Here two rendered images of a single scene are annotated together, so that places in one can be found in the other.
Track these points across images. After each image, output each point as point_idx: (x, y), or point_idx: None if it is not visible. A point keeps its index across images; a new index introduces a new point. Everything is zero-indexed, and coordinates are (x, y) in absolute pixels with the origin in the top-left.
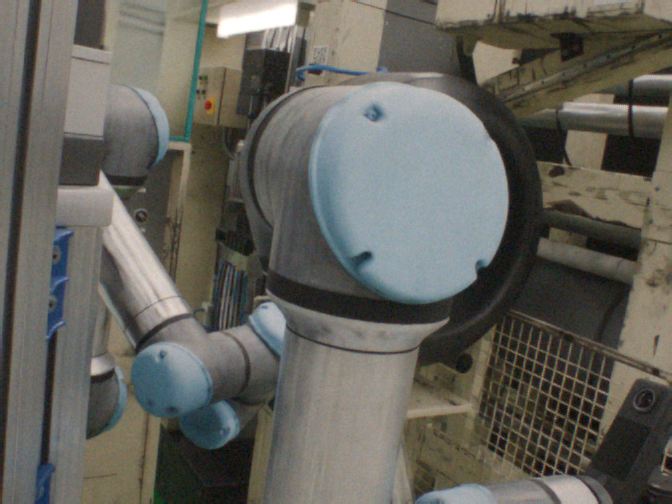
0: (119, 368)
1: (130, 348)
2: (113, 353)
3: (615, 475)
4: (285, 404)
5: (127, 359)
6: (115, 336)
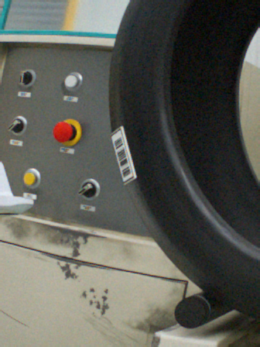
0: (131, 342)
1: (146, 321)
2: (125, 323)
3: None
4: None
5: (141, 334)
6: (129, 303)
